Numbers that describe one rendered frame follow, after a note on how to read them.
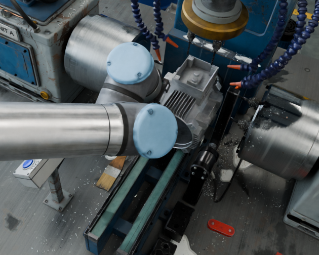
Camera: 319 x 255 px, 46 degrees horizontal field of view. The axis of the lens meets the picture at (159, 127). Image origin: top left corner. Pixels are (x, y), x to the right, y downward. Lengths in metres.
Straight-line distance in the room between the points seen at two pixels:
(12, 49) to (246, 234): 0.96
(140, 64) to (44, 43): 0.54
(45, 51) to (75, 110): 0.70
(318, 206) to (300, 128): 0.25
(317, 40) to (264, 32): 2.22
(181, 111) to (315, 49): 2.39
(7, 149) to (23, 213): 0.73
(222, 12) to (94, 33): 0.41
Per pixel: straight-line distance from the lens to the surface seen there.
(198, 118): 1.12
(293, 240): 1.32
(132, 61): 0.75
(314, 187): 1.16
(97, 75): 1.20
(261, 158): 1.13
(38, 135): 0.55
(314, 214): 1.26
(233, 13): 1.02
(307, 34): 0.95
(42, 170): 1.01
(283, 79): 1.75
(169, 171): 1.18
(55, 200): 1.25
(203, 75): 1.18
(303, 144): 1.09
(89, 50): 1.20
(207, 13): 1.00
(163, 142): 0.63
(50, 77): 1.34
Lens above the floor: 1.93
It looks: 52 degrees down
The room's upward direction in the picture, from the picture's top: 9 degrees clockwise
